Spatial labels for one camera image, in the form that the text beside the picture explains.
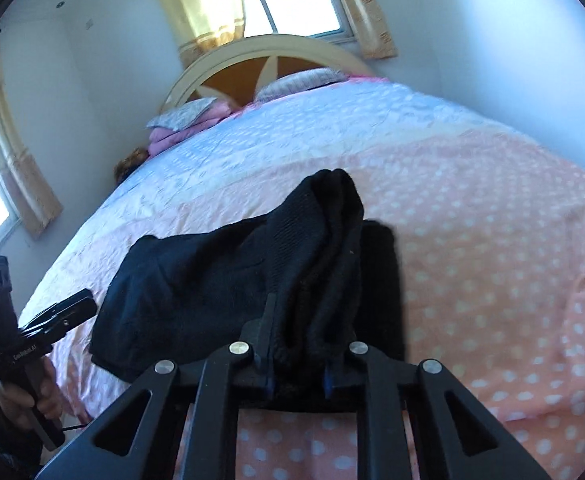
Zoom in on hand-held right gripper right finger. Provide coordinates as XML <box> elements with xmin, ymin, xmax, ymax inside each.
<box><xmin>322</xmin><ymin>340</ymin><xmax>553</xmax><ymax>480</ymax></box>

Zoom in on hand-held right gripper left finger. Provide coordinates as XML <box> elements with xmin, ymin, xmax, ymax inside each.
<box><xmin>35</xmin><ymin>292</ymin><xmax>279</xmax><ymax>480</ymax></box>

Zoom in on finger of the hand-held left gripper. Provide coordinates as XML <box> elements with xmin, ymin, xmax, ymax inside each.
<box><xmin>20</xmin><ymin>288</ymin><xmax>98</xmax><ymax>342</ymax></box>

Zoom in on black pants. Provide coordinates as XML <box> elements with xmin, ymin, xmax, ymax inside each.
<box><xmin>88</xmin><ymin>167</ymin><xmax>407</xmax><ymax>413</ymax></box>

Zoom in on person's left forearm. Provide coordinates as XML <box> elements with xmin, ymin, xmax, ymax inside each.
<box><xmin>0</xmin><ymin>390</ymin><xmax>43</xmax><ymax>480</ymax></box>

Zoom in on person's left hand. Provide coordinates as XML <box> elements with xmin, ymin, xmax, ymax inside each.
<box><xmin>0</xmin><ymin>357</ymin><xmax>66</xmax><ymax>429</ymax></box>

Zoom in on yellow patterned curtain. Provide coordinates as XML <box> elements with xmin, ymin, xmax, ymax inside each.
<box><xmin>325</xmin><ymin>0</ymin><xmax>399</xmax><ymax>60</ymax></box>
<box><xmin>0</xmin><ymin>35</ymin><xmax>64</xmax><ymax>240</ymax></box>
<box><xmin>145</xmin><ymin>0</ymin><xmax>247</xmax><ymax>68</ymax></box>

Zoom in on brown fuzzy object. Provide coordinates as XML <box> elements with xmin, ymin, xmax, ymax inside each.
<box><xmin>114</xmin><ymin>146</ymin><xmax>150</xmax><ymax>183</ymax></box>

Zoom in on pink folded blanket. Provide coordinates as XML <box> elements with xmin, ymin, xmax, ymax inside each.
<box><xmin>147</xmin><ymin>101</ymin><xmax>243</xmax><ymax>156</ymax></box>

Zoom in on grey patterned pillow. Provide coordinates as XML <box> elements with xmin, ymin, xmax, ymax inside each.
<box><xmin>146</xmin><ymin>97</ymin><xmax>218</xmax><ymax>131</ymax></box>

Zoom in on pink and blue dotted bedspread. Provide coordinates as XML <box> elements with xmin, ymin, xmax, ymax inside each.
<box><xmin>17</xmin><ymin>77</ymin><xmax>585</xmax><ymax>480</ymax></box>

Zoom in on cream and orange headboard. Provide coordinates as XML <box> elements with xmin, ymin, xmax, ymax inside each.
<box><xmin>158</xmin><ymin>34</ymin><xmax>375</xmax><ymax>116</ymax></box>

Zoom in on striped pillow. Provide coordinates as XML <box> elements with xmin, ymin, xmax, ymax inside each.
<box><xmin>255</xmin><ymin>67</ymin><xmax>348</xmax><ymax>103</ymax></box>

